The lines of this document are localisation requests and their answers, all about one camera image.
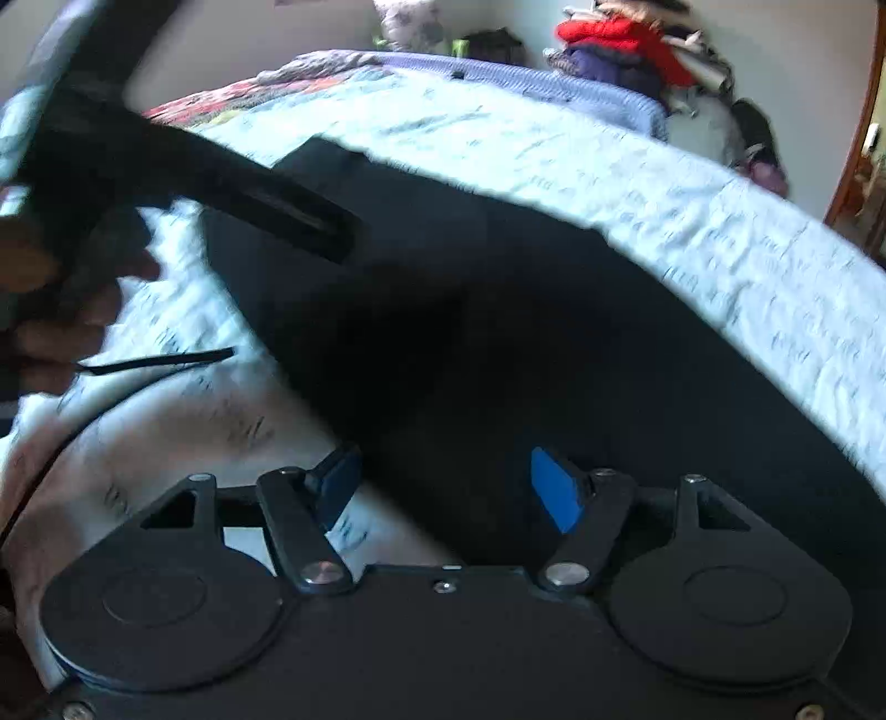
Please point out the purple garment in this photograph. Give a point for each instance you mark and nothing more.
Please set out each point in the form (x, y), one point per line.
(602, 66)

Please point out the floral pillow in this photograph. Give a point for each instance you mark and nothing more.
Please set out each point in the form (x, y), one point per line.
(408, 22)

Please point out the pile of clothes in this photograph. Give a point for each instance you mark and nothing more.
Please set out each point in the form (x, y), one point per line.
(644, 62)

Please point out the wooden door frame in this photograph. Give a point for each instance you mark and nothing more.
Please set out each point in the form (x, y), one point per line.
(855, 173)

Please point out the red jacket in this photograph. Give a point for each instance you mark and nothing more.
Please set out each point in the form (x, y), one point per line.
(609, 34)

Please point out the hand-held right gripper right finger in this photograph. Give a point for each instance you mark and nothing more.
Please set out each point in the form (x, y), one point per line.
(554, 491)

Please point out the green plastic chair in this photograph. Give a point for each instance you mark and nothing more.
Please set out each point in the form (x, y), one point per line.
(460, 48)

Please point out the person's left hand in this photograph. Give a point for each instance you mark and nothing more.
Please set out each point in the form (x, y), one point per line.
(62, 325)

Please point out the pink bag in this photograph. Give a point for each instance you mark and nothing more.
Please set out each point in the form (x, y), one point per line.
(768, 176)

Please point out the colourful patchwork quilt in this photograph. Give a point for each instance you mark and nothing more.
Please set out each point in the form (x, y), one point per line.
(228, 97)

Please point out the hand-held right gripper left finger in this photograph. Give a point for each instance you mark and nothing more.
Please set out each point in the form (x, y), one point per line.
(342, 481)

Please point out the black pants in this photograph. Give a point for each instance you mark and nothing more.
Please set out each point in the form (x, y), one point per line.
(554, 311)

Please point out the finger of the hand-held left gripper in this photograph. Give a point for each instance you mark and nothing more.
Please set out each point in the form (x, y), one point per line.
(277, 201)

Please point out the black bag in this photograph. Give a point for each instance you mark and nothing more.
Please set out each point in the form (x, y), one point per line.
(495, 47)

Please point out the black backpack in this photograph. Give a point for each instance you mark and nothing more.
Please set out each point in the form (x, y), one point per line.
(754, 131)

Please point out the white script-printed bedsheet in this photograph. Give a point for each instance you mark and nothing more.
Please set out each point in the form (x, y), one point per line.
(623, 187)

